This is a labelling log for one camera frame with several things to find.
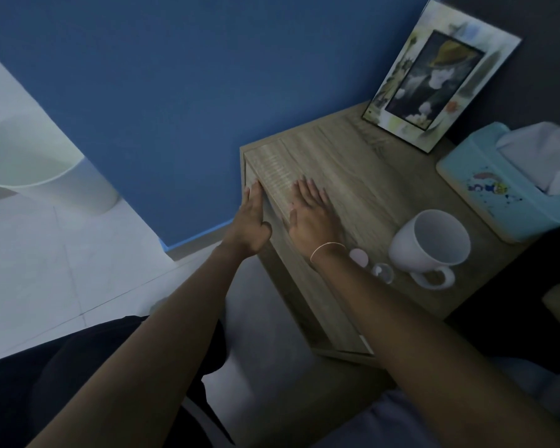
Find floral picture frame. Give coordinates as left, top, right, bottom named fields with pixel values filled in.
left=362, top=0, right=523, bottom=154

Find person's right hand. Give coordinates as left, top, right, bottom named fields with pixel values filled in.
left=287, top=176, right=347, bottom=259

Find person's left forearm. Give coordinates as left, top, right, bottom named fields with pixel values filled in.
left=27, top=241, right=255, bottom=448

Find light blue tissue box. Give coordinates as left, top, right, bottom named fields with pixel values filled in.
left=436, top=122, right=560, bottom=244

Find white waste bin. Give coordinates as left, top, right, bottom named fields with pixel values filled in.
left=0, top=109, right=120, bottom=215

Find person's right forearm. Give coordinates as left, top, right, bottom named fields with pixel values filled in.
left=311, top=244, right=560, bottom=448

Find white ceramic mug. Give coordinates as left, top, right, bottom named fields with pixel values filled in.
left=388, top=209, right=472, bottom=291

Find thin white wrist bracelet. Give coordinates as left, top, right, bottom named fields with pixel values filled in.
left=309, top=241, right=347, bottom=265

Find person's left hand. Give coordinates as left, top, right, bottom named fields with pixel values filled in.
left=221, top=179, right=273, bottom=255

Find person's black trousers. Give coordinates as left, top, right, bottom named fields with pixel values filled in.
left=0, top=315, right=236, bottom=448

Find small clear round jar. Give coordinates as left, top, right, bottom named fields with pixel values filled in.
left=371, top=263, right=395, bottom=285

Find white tissue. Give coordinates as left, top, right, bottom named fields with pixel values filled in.
left=496, top=122, right=560, bottom=196

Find wooden bedside table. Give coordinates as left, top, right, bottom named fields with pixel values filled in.
left=239, top=101, right=542, bottom=369

